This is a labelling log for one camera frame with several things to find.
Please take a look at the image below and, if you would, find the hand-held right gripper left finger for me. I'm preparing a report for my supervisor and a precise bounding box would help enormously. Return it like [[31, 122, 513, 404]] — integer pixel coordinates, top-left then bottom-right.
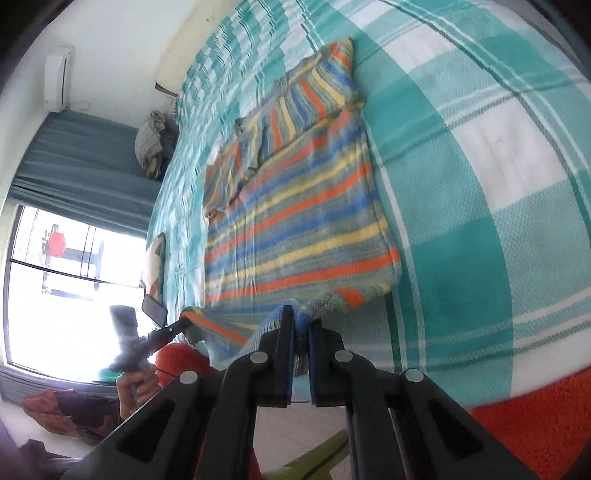
[[60, 305, 295, 480]]

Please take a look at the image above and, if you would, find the cream padded headboard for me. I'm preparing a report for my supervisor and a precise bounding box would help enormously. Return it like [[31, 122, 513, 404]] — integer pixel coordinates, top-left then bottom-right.
[[154, 9, 222, 93]]

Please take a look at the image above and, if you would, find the striped knit sweater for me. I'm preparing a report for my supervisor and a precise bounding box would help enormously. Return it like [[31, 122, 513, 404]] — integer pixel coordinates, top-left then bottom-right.
[[178, 37, 402, 377]]

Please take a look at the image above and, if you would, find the patterned cushion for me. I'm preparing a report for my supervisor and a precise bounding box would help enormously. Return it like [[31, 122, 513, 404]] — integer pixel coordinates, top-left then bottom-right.
[[140, 232, 167, 301]]

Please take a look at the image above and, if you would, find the teal plaid bedspread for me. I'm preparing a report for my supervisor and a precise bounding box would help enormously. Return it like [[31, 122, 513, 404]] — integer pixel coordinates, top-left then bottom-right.
[[145, 0, 591, 407]]

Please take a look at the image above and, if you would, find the white air conditioner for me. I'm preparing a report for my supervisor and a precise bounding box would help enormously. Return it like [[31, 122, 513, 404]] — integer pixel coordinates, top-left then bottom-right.
[[42, 44, 77, 113]]

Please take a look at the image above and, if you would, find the black smartphone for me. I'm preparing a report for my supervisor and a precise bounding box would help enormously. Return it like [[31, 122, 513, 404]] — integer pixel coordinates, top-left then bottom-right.
[[141, 294, 169, 326]]

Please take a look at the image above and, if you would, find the person's left hand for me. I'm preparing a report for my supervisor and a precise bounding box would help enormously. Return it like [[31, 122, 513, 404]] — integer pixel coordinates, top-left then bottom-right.
[[115, 364, 163, 422]]

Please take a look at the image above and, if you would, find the window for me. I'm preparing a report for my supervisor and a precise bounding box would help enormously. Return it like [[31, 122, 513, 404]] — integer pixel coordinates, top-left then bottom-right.
[[2, 203, 160, 384]]

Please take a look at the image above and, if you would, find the blue curtain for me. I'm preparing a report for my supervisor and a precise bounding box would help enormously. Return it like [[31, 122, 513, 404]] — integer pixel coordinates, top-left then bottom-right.
[[9, 111, 162, 234]]

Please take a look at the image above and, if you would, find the orange crumpled cloth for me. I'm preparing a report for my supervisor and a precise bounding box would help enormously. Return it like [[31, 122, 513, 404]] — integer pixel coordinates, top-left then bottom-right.
[[22, 388, 79, 439]]

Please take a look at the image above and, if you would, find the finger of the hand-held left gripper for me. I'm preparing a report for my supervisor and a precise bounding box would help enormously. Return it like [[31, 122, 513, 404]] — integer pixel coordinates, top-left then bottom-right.
[[147, 318, 194, 352]]

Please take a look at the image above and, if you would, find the folded grey checked blanket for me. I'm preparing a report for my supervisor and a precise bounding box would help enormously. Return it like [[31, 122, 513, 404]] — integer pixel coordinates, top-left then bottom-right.
[[134, 110, 178, 181]]

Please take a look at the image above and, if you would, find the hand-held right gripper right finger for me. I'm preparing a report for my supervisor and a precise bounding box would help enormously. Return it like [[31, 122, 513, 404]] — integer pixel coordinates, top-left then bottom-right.
[[307, 318, 541, 480]]

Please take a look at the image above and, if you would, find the green floor item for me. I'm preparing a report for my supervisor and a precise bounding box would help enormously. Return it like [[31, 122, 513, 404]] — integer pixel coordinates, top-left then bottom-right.
[[261, 429, 352, 480]]

